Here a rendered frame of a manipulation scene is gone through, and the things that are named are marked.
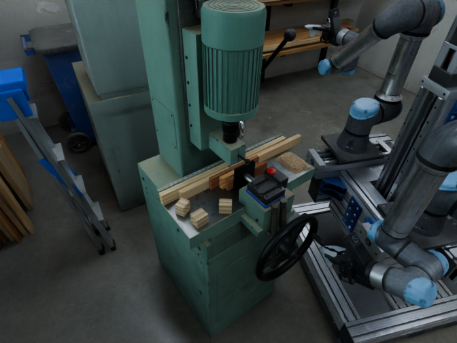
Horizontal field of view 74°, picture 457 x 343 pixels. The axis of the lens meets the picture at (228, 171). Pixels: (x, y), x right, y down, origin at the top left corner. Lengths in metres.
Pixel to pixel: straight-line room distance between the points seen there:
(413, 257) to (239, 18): 0.81
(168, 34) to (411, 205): 0.85
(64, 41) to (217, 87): 1.85
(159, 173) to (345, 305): 1.10
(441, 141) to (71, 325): 1.84
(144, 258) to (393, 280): 1.50
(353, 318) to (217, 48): 1.37
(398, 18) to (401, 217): 0.75
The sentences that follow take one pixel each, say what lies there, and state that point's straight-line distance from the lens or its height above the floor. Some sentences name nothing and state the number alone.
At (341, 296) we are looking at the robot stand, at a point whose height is 0.23.
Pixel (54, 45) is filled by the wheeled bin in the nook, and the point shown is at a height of 0.94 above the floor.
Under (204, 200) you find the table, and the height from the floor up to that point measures 0.90.
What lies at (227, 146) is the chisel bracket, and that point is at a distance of 1.07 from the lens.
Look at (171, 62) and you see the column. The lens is 1.06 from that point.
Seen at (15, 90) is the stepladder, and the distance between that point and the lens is 1.52.
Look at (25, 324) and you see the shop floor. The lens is 2.12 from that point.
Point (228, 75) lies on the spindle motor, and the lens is 0.89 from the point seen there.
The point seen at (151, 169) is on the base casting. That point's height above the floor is 0.80.
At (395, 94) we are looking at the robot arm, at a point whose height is 1.08.
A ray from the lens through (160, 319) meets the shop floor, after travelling 1.88.
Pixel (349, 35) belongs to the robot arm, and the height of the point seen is 1.24.
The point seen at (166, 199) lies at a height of 0.92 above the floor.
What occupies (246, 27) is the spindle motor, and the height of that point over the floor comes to 1.47.
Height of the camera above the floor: 1.70
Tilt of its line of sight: 41 degrees down
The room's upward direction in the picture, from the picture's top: 1 degrees clockwise
